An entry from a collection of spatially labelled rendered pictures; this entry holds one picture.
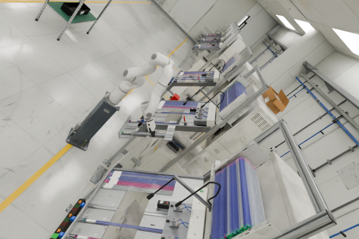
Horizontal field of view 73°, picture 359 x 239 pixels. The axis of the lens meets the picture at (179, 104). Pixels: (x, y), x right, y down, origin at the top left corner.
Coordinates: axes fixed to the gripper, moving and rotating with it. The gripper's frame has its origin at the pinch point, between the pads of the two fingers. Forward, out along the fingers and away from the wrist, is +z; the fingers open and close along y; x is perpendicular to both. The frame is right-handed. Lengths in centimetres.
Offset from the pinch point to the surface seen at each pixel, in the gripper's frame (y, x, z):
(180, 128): 31.8, -18.5, 15.3
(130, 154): 7.8, 32.3, 26.6
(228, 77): 170, -75, 17
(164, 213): -79, -23, 8
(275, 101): 58, -118, 9
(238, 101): 29, -79, -10
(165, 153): 32, 4, 46
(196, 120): 35, -36, 10
